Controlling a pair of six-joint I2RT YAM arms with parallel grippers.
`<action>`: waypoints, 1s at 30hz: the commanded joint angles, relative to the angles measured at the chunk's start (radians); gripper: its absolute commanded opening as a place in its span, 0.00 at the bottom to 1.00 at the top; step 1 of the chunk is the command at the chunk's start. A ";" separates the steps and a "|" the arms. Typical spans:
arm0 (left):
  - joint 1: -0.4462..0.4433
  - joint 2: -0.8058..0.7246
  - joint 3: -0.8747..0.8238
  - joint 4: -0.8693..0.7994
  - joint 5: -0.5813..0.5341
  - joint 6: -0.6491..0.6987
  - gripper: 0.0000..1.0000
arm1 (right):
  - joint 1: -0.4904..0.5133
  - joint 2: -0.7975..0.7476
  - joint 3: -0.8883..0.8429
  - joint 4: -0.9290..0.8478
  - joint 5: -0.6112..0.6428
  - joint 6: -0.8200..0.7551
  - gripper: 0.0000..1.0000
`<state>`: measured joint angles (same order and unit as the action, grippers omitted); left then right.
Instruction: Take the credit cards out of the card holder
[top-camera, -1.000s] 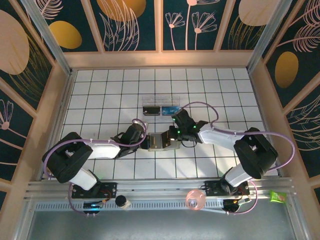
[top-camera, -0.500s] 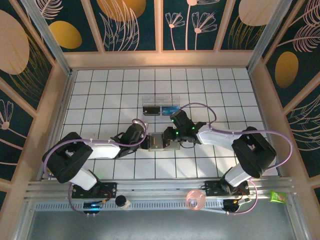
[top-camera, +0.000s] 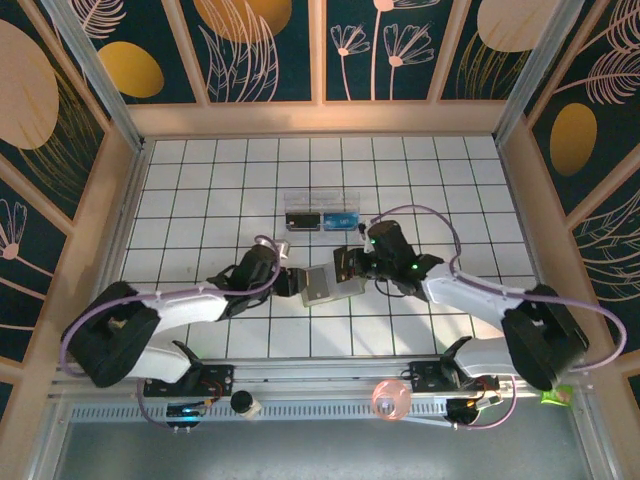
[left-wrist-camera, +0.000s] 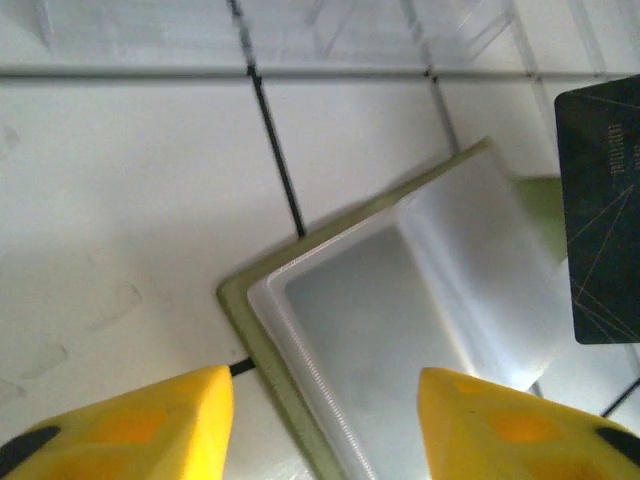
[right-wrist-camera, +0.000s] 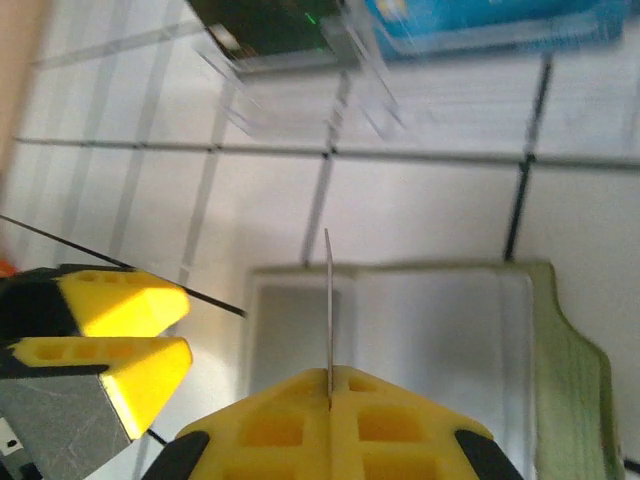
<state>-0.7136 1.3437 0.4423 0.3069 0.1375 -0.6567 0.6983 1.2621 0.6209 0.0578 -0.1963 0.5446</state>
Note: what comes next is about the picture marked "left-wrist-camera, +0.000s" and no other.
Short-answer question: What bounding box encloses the clear plastic box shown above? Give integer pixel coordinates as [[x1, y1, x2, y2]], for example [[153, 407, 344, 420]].
[[29, 0, 609, 76]]

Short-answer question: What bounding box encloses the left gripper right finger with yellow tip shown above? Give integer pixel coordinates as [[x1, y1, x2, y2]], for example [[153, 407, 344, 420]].
[[418, 366, 640, 480]]

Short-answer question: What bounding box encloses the black card with gold lines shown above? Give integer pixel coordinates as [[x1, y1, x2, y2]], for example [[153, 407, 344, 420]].
[[553, 74, 640, 346]]

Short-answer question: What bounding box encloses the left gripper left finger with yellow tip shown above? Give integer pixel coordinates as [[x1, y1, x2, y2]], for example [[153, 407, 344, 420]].
[[0, 364, 235, 480]]

